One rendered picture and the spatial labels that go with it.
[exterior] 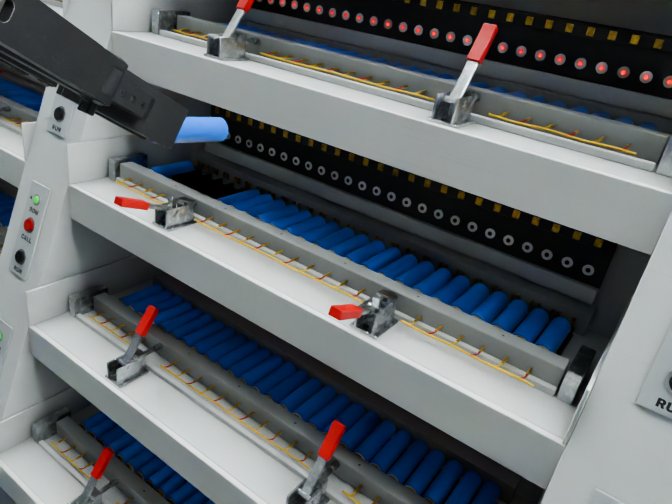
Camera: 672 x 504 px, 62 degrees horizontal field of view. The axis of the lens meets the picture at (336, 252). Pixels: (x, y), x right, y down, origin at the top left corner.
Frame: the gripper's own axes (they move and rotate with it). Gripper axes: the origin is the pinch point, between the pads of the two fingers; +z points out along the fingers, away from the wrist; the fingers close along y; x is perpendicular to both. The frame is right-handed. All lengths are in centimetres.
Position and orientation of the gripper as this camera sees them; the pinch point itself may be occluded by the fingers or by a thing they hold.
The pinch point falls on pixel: (126, 101)
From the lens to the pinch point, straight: 39.1
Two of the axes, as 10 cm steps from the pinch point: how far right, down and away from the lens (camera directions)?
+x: -4.1, 9.1, -0.2
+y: -8.1, -3.6, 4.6
